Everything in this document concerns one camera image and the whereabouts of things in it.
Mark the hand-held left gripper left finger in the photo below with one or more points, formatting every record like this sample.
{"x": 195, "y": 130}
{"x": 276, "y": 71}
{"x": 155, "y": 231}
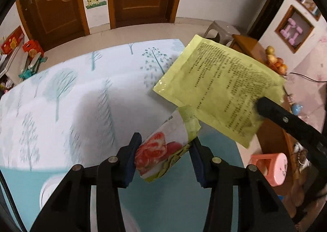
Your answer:
{"x": 132, "y": 160}

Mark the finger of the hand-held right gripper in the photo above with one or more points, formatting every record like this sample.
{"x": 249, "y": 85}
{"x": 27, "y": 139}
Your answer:
{"x": 286, "y": 119}

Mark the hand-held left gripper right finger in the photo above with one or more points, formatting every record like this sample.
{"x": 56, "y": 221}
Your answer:
{"x": 198, "y": 165}

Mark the fruit print wrapper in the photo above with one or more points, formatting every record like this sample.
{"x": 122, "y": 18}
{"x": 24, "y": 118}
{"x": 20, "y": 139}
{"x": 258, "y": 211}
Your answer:
{"x": 163, "y": 150}

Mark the yellow-green printed packet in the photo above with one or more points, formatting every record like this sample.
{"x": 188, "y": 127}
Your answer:
{"x": 222, "y": 86}

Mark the small blue round lamp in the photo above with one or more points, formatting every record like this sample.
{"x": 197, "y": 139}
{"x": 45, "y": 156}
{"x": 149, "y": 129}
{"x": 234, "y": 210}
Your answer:
{"x": 296, "y": 109}

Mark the pink plastic stool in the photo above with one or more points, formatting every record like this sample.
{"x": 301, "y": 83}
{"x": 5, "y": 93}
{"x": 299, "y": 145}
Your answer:
{"x": 273, "y": 168}

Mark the bowl of fruit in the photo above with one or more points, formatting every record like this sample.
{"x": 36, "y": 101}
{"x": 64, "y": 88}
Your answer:
{"x": 276, "y": 62}

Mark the tree print tablecloth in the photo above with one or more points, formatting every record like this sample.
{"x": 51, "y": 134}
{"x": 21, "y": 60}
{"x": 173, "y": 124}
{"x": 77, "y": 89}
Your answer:
{"x": 63, "y": 119}

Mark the wooden cabinet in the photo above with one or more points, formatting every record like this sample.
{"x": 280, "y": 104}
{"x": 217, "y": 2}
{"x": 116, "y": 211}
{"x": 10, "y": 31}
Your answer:
{"x": 249, "y": 45}

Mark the pink dumbbells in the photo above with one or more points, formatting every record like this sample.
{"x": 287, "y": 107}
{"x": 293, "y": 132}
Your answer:
{"x": 291, "y": 31}

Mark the grey plastic stool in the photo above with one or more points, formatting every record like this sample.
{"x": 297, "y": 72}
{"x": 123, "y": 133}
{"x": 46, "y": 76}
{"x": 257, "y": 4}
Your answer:
{"x": 222, "y": 28}

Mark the teal plastic stool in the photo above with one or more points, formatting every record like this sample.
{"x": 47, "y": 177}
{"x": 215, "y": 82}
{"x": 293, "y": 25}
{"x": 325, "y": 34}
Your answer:
{"x": 29, "y": 71}

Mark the small red carton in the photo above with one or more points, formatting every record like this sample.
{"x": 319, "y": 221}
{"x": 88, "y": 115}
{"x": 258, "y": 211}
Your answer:
{"x": 32, "y": 46}

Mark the white cabinet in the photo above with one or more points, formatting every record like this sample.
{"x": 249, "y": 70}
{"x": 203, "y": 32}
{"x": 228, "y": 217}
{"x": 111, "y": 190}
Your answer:
{"x": 10, "y": 68}

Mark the large red gift box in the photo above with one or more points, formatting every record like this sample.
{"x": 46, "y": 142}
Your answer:
{"x": 12, "y": 41}

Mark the framed wall picture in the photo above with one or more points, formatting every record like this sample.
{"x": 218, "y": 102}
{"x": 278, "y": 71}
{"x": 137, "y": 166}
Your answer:
{"x": 307, "y": 4}

